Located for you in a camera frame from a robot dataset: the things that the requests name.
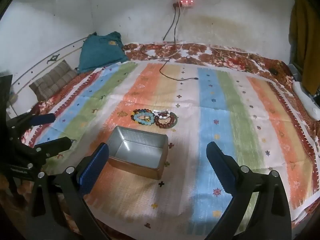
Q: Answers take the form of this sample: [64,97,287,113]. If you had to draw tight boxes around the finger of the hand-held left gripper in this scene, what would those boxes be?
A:
[6,113,56,131]
[21,137,75,161]

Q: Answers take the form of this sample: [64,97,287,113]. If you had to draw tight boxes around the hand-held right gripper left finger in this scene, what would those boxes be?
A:
[25,142,110,240]

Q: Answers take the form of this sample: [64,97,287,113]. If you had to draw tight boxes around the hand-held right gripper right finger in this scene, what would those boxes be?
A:
[205,141,293,240]

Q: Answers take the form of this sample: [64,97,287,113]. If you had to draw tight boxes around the metal tin box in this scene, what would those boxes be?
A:
[107,126,168,180]

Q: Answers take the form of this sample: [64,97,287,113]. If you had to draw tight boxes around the light blue bead bracelet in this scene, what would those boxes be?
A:
[133,113,155,126]

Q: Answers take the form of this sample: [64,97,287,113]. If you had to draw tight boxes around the green jade bangle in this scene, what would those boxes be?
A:
[160,112,179,129]

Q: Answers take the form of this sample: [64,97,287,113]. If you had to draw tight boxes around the yellow and dark bead bracelet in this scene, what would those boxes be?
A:
[131,108,152,120]

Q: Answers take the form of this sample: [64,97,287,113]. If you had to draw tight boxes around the dark red bead bracelet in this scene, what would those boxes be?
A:
[154,115,175,129]

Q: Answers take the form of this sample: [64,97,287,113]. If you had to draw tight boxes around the white pearl bracelet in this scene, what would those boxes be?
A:
[152,109,173,120]

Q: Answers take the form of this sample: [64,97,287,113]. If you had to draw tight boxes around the brown striped pillow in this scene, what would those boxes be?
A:
[29,60,78,102]

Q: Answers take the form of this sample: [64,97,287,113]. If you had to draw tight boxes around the white headboard with ornament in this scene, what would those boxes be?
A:
[10,36,88,88]

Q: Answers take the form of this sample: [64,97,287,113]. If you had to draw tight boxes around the striped patterned blanket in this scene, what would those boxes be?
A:
[21,61,320,235]

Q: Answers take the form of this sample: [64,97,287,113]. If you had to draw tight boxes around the teal cloth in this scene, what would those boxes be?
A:
[77,32,129,72]

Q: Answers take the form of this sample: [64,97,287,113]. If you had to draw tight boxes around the red floral bedsheet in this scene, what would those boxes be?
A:
[0,42,320,240]

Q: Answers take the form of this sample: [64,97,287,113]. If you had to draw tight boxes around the mustard yellow hanging cloth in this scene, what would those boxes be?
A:
[289,0,320,96]

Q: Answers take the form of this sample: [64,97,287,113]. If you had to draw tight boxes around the white cable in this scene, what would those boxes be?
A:
[140,7,185,60]

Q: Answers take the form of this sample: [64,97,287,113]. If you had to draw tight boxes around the black charging cable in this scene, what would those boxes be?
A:
[159,7,200,81]

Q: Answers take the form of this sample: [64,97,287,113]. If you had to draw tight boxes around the wall power strip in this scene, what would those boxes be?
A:
[172,0,195,9]

